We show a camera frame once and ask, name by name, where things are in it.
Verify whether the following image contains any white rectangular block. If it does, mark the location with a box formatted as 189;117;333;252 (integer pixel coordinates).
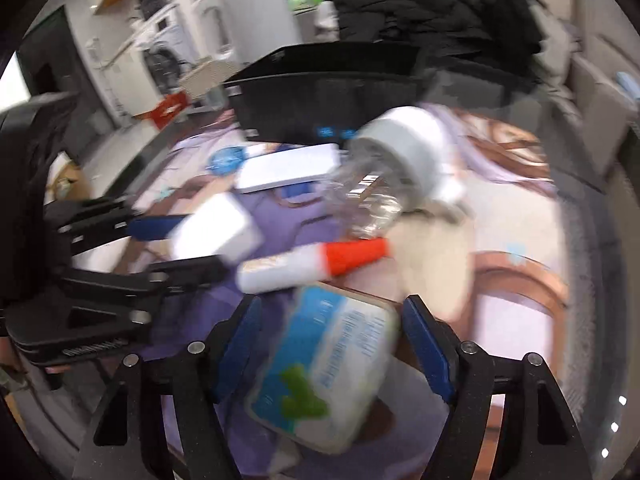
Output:
170;194;265;263

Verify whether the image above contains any white washing machine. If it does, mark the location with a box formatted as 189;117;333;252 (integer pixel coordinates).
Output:
142;22;196;96

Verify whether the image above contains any black puffer jacket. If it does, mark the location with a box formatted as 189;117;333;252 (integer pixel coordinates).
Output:
330;0;481;56

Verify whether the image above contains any printed desk mat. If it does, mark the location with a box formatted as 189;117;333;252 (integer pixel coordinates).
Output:
115;105;571;480

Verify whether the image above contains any blue green wipes packet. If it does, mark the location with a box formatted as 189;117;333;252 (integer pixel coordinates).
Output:
245;282;401;453

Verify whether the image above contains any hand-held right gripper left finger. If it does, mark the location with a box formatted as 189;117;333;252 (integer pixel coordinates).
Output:
72;294;263;480

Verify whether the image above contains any white tube with orange cap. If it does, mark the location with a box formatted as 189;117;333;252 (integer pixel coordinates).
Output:
236;237;392;293

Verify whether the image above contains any dark door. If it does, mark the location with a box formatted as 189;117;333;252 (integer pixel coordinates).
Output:
17;5;116;136

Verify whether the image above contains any grey sofa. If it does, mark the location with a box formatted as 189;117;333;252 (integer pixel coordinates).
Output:
525;0;636;176

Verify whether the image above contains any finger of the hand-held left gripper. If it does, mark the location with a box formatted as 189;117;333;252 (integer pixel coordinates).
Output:
44;196;196;261
5;255;228;366

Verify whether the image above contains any clear plastic bottle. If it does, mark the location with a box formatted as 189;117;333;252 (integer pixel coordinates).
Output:
320;150;416;240

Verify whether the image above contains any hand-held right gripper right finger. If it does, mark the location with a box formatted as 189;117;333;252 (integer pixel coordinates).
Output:
402;294;596;480

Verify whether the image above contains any white power bank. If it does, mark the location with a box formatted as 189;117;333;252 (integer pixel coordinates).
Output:
235;143;342;193

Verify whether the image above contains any white electric kettle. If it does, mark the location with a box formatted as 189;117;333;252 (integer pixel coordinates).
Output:
192;0;303;66

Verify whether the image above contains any woven laundry basket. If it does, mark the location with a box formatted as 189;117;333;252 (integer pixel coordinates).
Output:
180;57;241;106

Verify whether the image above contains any red paper bag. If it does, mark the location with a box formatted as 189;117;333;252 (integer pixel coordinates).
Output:
150;92;190;130

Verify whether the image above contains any black coat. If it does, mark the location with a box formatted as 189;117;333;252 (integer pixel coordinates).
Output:
450;0;546;93

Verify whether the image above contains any black cardboard box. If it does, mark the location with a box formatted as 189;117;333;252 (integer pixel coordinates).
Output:
222;44;433;143

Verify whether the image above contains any white round plug adapter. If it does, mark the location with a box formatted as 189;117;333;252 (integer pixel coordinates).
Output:
345;106;463;211

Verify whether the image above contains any blue round lid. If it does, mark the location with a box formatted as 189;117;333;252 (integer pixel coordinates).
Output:
206;146;251;177

